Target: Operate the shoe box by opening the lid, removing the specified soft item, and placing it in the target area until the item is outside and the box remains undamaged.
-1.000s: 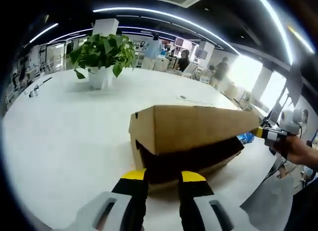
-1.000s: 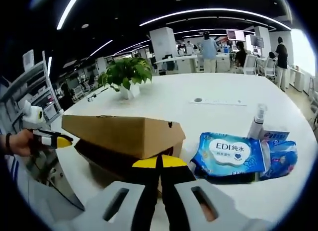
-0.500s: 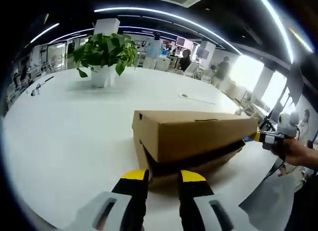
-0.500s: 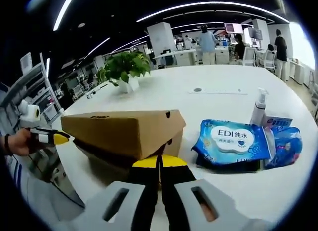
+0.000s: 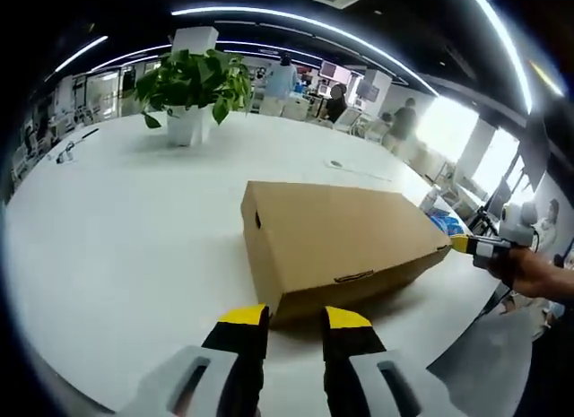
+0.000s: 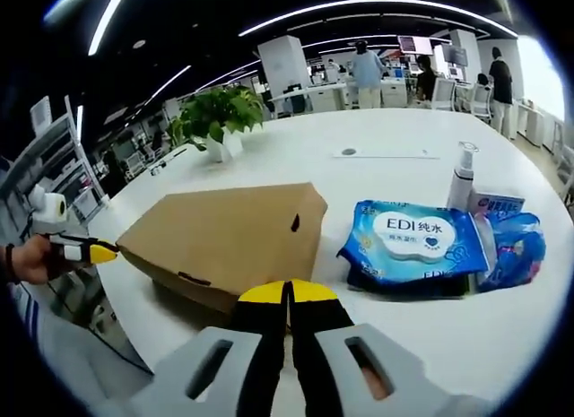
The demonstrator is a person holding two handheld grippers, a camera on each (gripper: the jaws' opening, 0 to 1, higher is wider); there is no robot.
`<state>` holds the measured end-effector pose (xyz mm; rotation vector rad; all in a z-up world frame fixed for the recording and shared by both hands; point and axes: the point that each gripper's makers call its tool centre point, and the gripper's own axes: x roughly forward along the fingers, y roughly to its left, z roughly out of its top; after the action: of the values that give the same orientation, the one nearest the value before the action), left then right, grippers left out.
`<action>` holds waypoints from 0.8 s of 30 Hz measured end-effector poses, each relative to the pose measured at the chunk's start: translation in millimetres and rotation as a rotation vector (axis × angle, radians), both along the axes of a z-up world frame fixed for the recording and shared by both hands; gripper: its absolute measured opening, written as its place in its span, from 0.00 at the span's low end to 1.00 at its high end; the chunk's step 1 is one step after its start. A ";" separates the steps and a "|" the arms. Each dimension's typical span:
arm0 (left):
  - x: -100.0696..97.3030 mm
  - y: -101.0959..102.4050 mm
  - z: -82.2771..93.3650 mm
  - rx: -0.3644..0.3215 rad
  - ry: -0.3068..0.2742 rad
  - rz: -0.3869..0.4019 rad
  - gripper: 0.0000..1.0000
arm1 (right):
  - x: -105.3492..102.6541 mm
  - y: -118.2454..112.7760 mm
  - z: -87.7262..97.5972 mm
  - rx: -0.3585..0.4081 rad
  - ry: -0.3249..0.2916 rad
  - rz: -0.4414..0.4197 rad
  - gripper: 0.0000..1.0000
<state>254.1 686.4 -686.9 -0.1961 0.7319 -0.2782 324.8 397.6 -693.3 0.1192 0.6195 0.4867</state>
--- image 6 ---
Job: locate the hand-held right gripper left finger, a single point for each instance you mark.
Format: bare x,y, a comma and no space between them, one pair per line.
251,345

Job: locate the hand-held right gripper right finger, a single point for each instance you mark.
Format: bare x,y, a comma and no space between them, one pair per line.
323,345

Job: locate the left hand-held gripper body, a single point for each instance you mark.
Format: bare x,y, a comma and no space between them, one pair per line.
49,211

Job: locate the brown cardboard shoe box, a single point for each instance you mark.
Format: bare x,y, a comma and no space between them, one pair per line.
215,237

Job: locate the blue wet wipes pack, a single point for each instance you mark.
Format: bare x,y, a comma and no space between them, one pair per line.
412,242

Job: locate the white spray bottle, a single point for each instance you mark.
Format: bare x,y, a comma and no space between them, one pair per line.
459,188

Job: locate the blue soft tissue bag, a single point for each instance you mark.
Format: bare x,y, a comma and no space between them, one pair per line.
515,251

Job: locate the white purple small box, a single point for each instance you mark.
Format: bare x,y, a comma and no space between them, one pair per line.
498,202

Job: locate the person's left hand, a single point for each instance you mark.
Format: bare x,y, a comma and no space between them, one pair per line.
33,260

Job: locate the black wristband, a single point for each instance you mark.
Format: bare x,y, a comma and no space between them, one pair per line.
10,262

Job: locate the potted green plant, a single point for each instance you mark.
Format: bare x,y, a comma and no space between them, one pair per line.
220,112

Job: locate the straight ceiling light strip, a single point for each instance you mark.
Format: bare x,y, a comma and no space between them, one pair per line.
107,22

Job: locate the white office desk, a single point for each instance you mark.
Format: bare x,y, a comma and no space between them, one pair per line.
309,96

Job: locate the white square column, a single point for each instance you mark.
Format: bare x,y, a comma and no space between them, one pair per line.
282,63

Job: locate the white mesh office chair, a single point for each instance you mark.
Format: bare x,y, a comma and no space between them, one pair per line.
480,103
443,93

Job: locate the long curved ceiling light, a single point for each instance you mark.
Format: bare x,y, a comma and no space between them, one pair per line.
381,1

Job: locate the wall monitor screen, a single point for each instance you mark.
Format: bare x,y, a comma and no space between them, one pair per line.
454,57
414,45

